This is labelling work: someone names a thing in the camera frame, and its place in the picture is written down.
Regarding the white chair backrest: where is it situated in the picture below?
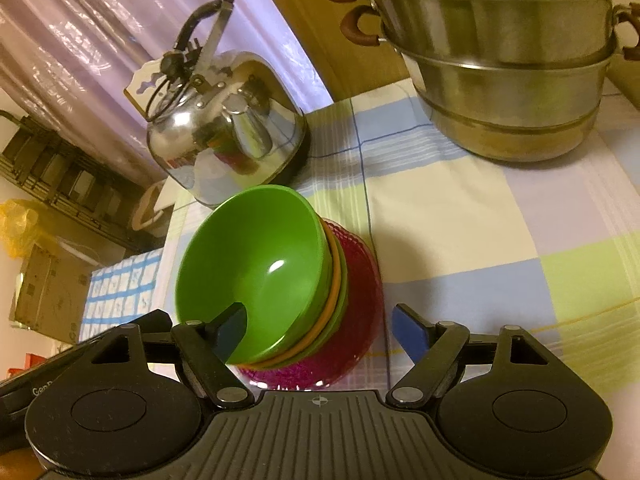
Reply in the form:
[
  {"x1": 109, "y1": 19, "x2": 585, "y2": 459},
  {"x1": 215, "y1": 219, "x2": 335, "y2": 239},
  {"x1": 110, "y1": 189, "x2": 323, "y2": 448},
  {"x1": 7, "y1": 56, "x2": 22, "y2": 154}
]
[{"x1": 124, "y1": 56, "x2": 167, "y2": 122}]

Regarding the sheer lilac curtain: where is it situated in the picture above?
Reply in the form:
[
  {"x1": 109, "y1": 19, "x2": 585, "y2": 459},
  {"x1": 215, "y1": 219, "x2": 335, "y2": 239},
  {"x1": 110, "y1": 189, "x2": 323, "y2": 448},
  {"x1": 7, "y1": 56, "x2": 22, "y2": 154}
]
[{"x1": 0, "y1": 0, "x2": 335, "y2": 187}]

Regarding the green plastic bowl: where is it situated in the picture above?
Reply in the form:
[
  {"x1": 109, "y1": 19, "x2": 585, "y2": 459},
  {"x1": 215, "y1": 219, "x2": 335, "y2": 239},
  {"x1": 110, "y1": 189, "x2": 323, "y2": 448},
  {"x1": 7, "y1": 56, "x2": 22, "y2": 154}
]
[
  {"x1": 277, "y1": 240, "x2": 352, "y2": 367},
  {"x1": 174, "y1": 185, "x2": 334, "y2": 367}
]

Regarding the checkered pastel tablecloth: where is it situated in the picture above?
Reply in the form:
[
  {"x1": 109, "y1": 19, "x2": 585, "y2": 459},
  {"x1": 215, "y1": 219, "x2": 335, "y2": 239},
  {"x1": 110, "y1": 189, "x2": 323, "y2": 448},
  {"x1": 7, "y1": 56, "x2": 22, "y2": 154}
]
[{"x1": 162, "y1": 77, "x2": 640, "y2": 411}]

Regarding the cardboard box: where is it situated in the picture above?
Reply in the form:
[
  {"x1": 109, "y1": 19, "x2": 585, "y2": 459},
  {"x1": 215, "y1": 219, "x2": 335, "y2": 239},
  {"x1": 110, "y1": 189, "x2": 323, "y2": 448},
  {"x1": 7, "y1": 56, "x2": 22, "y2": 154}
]
[{"x1": 9, "y1": 241, "x2": 95, "y2": 347}]

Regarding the white stool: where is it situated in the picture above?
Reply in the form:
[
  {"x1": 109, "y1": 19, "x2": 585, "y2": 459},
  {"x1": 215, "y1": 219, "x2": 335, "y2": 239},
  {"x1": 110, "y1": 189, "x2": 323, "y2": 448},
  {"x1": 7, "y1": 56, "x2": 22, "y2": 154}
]
[{"x1": 129, "y1": 181, "x2": 177, "y2": 235}]

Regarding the orange plastic bowl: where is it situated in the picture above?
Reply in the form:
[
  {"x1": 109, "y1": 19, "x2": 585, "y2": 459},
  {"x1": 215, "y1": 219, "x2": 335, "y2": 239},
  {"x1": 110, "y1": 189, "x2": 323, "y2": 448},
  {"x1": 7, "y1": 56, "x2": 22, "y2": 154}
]
[{"x1": 240, "y1": 220, "x2": 349, "y2": 368}]

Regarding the wooden door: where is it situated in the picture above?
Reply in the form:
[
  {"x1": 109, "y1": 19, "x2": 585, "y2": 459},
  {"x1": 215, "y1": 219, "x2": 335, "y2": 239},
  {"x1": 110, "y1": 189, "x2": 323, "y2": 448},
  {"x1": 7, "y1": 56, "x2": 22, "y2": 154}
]
[{"x1": 244, "y1": 0, "x2": 417, "y2": 107}]

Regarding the stainless steel steamer pot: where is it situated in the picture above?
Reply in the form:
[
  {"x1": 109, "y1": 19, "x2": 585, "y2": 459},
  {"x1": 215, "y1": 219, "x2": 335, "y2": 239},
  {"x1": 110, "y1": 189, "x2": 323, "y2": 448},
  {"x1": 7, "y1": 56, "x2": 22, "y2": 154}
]
[{"x1": 319, "y1": 0, "x2": 640, "y2": 164}]

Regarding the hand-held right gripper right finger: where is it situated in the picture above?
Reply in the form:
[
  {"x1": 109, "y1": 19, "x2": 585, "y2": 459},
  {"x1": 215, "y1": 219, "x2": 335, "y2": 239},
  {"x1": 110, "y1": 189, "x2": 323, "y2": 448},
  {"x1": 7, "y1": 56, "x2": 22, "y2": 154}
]
[{"x1": 385, "y1": 302, "x2": 550, "y2": 407}]

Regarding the yellow plastic bag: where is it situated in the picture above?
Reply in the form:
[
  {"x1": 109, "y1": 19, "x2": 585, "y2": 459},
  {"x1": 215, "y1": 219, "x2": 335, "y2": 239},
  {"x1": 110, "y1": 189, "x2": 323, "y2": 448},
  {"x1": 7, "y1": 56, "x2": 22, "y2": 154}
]
[{"x1": 0, "y1": 198, "x2": 42, "y2": 262}]

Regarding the dark folding rack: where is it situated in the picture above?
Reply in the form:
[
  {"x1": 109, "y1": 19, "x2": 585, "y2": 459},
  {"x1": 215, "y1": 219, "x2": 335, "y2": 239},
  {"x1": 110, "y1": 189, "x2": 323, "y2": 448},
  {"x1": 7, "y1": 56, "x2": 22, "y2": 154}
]
[{"x1": 0, "y1": 109, "x2": 153, "y2": 253}]

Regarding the large pink flower-pattern plate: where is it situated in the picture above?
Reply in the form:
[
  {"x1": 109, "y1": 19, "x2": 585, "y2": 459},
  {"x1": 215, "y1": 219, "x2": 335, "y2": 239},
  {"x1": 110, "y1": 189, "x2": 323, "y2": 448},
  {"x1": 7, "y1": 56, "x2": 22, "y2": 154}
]
[{"x1": 236, "y1": 260, "x2": 387, "y2": 392}]

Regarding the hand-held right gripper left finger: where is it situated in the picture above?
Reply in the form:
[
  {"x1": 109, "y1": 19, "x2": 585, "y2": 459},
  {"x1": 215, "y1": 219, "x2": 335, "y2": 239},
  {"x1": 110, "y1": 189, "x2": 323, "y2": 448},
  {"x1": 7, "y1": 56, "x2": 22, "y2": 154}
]
[{"x1": 91, "y1": 302, "x2": 257, "y2": 407}]

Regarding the stainless steel kettle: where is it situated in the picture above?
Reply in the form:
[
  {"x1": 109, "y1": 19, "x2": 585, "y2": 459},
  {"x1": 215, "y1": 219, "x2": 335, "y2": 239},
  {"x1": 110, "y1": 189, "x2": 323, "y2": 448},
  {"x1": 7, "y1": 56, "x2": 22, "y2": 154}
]
[{"x1": 125, "y1": 0, "x2": 312, "y2": 209}]

